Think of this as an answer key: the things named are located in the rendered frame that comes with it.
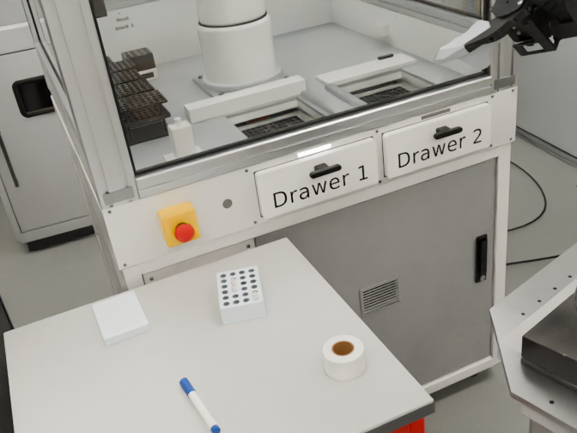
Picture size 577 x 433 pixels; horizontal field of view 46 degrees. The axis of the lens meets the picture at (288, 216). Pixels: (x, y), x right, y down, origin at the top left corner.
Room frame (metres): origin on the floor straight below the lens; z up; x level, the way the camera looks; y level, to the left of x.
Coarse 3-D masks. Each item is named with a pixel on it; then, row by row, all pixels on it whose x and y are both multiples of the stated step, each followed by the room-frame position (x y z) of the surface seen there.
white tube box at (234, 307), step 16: (224, 272) 1.15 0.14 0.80; (240, 272) 1.15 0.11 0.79; (256, 272) 1.14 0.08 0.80; (224, 288) 1.11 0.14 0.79; (240, 288) 1.09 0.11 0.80; (256, 288) 1.09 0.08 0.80; (224, 304) 1.05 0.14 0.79; (240, 304) 1.04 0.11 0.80; (256, 304) 1.04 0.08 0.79; (224, 320) 1.03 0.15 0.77; (240, 320) 1.04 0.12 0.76
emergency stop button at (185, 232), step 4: (180, 224) 1.20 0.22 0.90; (184, 224) 1.20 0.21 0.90; (188, 224) 1.20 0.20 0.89; (176, 228) 1.20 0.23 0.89; (180, 228) 1.19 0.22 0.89; (184, 228) 1.19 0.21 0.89; (188, 228) 1.20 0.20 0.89; (192, 228) 1.20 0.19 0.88; (176, 232) 1.19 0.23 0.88; (180, 232) 1.19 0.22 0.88; (184, 232) 1.19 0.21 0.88; (188, 232) 1.20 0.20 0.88; (192, 232) 1.20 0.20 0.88; (176, 236) 1.19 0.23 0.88; (180, 236) 1.19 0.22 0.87; (184, 236) 1.19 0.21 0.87; (188, 236) 1.19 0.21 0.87; (192, 236) 1.20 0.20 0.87; (180, 240) 1.19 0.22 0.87; (184, 240) 1.19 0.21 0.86; (188, 240) 1.20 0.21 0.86
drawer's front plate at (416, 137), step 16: (464, 112) 1.49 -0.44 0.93; (480, 112) 1.50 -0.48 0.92; (400, 128) 1.45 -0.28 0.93; (416, 128) 1.44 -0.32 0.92; (432, 128) 1.46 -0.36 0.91; (464, 128) 1.49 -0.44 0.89; (480, 128) 1.50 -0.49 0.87; (384, 144) 1.42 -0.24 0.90; (400, 144) 1.43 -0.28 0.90; (416, 144) 1.44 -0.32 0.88; (432, 144) 1.46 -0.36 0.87; (464, 144) 1.49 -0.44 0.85; (480, 144) 1.50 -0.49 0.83; (384, 160) 1.43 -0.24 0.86; (400, 160) 1.43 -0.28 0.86; (416, 160) 1.44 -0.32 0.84; (432, 160) 1.46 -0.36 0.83
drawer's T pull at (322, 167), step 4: (320, 164) 1.35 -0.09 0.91; (324, 164) 1.35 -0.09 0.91; (336, 164) 1.34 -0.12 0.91; (316, 168) 1.34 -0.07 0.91; (320, 168) 1.33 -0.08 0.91; (324, 168) 1.33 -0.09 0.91; (328, 168) 1.33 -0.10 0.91; (332, 168) 1.33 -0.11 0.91; (336, 168) 1.33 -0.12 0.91; (340, 168) 1.33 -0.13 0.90; (312, 172) 1.32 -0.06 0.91; (316, 172) 1.32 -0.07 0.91; (320, 172) 1.32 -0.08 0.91; (324, 172) 1.32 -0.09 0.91; (328, 172) 1.32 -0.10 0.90; (332, 172) 1.33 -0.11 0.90; (312, 176) 1.31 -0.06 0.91; (316, 176) 1.31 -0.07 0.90; (320, 176) 1.32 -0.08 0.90
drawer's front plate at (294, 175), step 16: (352, 144) 1.39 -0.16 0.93; (368, 144) 1.40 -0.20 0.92; (304, 160) 1.35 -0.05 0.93; (320, 160) 1.36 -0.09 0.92; (336, 160) 1.37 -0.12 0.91; (352, 160) 1.38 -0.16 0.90; (368, 160) 1.40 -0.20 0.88; (256, 176) 1.32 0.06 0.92; (272, 176) 1.32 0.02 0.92; (288, 176) 1.33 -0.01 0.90; (304, 176) 1.34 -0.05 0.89; (336, 176) 1.37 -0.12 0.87; (352, 176) 1.38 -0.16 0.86; (368, 176) 1.40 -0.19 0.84; (272, 192) 1.32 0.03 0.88; (288, 192) 1.33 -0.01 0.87; (320, 192) 1.36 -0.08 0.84; (336, 192) 1.37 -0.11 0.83; (272, 208) 1.32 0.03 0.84; (288, 208) 1.33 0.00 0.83
